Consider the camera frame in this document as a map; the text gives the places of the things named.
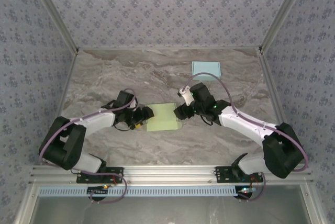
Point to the aluminium mounting rail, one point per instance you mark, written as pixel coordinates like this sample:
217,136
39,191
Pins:
167,174

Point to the shiny metal sheet panel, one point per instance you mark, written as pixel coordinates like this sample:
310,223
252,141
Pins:
167,211

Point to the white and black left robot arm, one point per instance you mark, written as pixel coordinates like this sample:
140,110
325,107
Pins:
96,122

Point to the light blue paper box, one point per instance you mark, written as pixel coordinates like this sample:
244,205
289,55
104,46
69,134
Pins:
206,68

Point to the small black control board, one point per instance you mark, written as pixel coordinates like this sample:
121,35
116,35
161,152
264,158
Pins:
98,190
244,192

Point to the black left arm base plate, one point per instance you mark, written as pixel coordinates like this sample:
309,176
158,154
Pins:
89,178

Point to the aluminium side rail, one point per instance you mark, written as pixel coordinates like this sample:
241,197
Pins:
69,77

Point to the light green paper box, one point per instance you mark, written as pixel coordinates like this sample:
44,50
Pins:
162,118

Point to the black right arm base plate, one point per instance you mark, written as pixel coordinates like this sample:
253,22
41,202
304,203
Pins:
225,175

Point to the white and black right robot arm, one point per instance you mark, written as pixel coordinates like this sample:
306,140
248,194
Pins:
246,127

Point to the aluminium frame post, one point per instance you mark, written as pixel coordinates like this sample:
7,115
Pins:
285,12
52,12

